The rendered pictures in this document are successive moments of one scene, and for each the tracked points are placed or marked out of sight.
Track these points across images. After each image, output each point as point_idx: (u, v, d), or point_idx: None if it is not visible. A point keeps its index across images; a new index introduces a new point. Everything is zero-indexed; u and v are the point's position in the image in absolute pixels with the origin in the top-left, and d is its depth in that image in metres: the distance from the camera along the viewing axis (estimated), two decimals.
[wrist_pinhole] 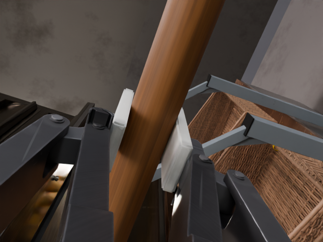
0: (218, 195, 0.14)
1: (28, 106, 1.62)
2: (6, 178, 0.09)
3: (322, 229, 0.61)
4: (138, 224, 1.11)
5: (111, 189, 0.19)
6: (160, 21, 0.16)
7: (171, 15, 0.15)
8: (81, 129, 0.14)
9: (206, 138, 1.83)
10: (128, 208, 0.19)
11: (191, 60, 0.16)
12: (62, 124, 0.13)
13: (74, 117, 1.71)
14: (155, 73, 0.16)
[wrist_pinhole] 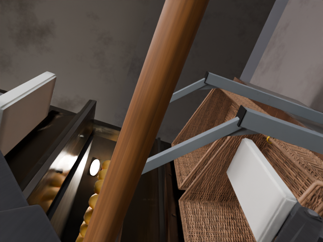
0: None
1: None
2: None
3: None
4: (139, 215, 1.16)
5: (122, 148, 0.24)
6: (160, 15, 0.21)
7: (168, 10, 0.21)
8: None
9: None
10: (135, 163, 0.24)
11: (184, 44, 0.21)
12: None
13: (76, 114, 1.76)
14: (157, 54, 0.21)
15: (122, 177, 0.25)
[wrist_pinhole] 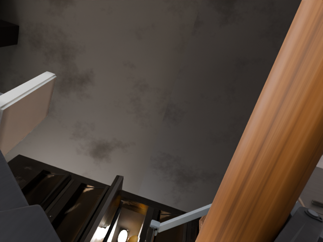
0: None
1: (62, 181, 1.73)
2: None
3: None
4: None
5: None
6: None
7: None
8: None
9: None
10: None
11: None
12: None
13: (104, 189, 1.78)
14: None
15: None
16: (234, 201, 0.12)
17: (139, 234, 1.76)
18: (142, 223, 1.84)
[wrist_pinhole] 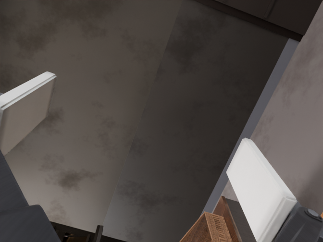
0: None
1: None
2: None
3: None
4: None
5: None
6: None
7: None
8: None
9: None
10: None
11: None
12: None
13: (86, 238, 2.09)
14: None
15: None
16: None
17: None
18: None
